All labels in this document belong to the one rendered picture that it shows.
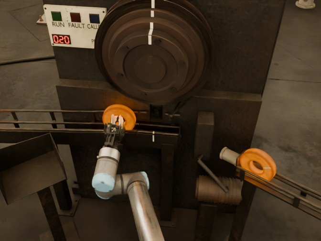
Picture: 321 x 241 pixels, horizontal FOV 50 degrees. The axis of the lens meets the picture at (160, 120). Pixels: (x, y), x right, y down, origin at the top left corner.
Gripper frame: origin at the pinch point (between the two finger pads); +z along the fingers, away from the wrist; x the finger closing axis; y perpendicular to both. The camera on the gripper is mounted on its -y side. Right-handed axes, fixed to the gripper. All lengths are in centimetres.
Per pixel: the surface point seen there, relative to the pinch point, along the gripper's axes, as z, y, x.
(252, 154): -17, 5, -60
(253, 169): -20, -4, -63
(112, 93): 7.7, 6.8, 3.3
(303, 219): -14, -77, -106
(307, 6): 296, -163, -172
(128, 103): 6.3, 2.2, -3.9
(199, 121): -2.2, 4.1, -37.9
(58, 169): -26.1, -8.3, 24.5
